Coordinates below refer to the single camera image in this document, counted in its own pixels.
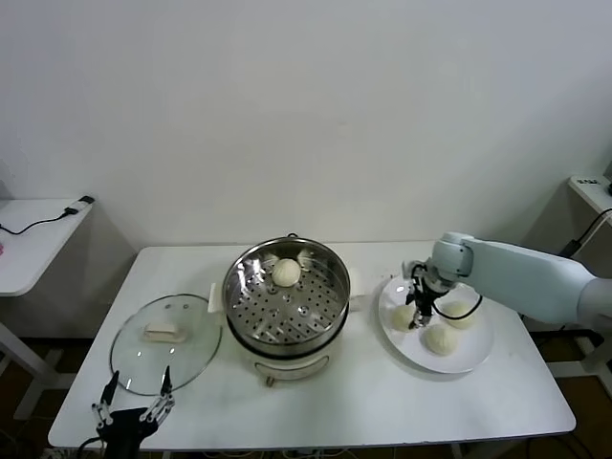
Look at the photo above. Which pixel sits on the glass pot lid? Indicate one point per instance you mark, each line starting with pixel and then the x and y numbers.
pixel 191 334

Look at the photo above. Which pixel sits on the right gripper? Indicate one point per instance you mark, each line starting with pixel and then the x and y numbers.
pixel 425 291

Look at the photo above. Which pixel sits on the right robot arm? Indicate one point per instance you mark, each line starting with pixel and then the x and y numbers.
pixel 526 282

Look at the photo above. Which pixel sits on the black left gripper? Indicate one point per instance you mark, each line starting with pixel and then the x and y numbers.
pixel 126 428

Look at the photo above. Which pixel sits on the white round plate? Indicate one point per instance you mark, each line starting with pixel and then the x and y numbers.
pixel 454 361

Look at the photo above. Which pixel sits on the stainless steel steamer basket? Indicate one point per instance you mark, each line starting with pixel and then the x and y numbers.
pixel 306 306

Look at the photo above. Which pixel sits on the white steamed baozi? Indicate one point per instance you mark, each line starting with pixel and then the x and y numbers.
pixel 460 311
pixel 287 272
pixel 401 319
pixel 440 340

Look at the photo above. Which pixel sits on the white side table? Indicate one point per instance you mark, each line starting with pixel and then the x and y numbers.
pixel 28 248

